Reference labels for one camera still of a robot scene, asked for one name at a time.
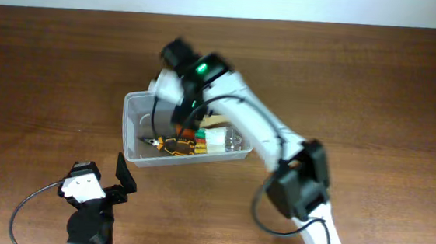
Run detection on orange black needle-nose pliers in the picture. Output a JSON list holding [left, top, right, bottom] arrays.
[[138, 136, 195, 156]]

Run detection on clear screwdriver bit pack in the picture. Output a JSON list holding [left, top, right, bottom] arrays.
[[194, 127, 245, 155]]

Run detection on clear plastic container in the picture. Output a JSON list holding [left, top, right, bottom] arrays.
[[122, 91, 253, 168]]

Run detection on red handled cutting pliers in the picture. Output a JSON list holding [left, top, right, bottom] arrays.
[[175, 124, 195, 139]]

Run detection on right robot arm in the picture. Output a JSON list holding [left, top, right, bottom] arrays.
[[150, 39, 342, 244]]

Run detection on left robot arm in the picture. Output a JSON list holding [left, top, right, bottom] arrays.
[[58, 152, 137, 244]]

